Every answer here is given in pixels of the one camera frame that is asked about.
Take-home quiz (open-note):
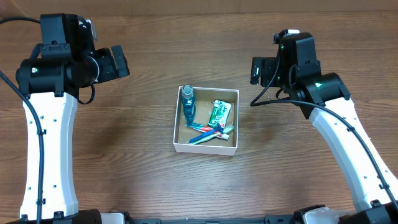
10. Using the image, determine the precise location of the green white packet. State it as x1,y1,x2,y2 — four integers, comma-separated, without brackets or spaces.
208,100,232,128

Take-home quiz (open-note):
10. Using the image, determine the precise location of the blue mouthwash bottle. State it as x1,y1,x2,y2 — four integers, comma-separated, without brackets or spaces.
182,85,196,124

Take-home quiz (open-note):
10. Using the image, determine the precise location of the green white toothbrush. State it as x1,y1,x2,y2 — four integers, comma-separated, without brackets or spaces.
189,124,234,145

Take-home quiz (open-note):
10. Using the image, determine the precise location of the blue razor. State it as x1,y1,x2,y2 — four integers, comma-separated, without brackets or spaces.
189,123,223,144

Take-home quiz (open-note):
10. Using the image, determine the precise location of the small teal tube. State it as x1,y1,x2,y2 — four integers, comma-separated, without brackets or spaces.
187,123,229,140

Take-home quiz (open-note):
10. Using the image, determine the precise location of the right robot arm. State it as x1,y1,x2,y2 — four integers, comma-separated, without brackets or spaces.
250,29,397,223

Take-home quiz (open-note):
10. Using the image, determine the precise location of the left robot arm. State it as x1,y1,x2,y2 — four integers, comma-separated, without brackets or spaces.
11,14,131,223

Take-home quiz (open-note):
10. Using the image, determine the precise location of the white cardboard box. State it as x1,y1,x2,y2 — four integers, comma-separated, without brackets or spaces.
173,86,239,156

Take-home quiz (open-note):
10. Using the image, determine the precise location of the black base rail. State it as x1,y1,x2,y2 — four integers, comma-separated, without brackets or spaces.
99,211,299,224

